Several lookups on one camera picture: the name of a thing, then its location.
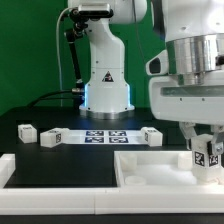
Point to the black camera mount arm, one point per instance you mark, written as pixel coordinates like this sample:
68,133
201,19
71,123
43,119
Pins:
71,35

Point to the white U-shaped fence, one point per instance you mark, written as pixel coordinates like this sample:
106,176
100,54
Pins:
118,200

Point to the tag marker sheet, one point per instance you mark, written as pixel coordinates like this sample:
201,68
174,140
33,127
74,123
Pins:
113,137

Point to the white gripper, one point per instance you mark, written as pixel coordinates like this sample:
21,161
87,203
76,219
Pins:
200,104

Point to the black camera on mount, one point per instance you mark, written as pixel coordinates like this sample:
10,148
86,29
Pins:
97,10

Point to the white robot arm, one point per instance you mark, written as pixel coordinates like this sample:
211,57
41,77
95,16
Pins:
187,77

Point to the white square table top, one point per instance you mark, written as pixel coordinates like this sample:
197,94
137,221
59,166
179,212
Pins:
159,168

